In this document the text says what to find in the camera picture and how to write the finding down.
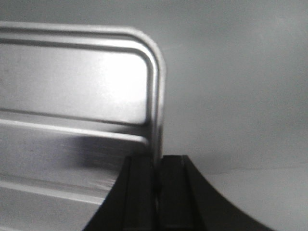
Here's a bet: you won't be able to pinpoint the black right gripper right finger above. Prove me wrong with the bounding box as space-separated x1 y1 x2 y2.
158 155 270 231

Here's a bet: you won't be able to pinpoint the large grey serving tray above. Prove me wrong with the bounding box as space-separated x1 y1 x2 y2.
0 0 308 231

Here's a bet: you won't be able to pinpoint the small silver metal tray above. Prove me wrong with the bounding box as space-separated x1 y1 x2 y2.
0 21 166 231

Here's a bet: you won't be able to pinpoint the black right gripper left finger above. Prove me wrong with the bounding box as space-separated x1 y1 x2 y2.
83 155 155 231

